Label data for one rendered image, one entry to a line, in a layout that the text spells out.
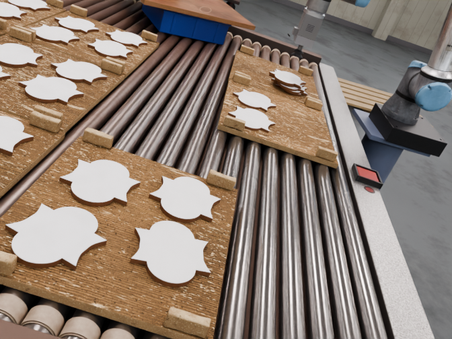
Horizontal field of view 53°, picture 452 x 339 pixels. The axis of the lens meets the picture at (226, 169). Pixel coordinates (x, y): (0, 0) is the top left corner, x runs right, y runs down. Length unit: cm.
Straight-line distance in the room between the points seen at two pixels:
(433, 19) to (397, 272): 1145
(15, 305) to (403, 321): 63
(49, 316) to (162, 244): 20
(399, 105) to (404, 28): 1020
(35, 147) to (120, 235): 27
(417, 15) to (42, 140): 1151
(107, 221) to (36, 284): 17
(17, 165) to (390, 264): 75
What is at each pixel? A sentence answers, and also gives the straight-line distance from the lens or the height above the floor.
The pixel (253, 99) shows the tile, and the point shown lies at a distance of 147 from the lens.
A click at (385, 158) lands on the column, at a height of 77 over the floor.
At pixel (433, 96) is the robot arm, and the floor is 110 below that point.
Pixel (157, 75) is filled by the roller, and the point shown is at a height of 92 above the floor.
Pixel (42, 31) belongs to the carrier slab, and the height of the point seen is 95.
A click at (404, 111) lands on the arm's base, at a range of 194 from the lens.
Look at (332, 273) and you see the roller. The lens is 91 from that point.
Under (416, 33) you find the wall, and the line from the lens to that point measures 1226.
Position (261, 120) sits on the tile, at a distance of 133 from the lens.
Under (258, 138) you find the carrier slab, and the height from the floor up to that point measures 93.
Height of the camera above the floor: 142
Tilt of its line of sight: 28 degrees down
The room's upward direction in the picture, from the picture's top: 21 degrees clockwise
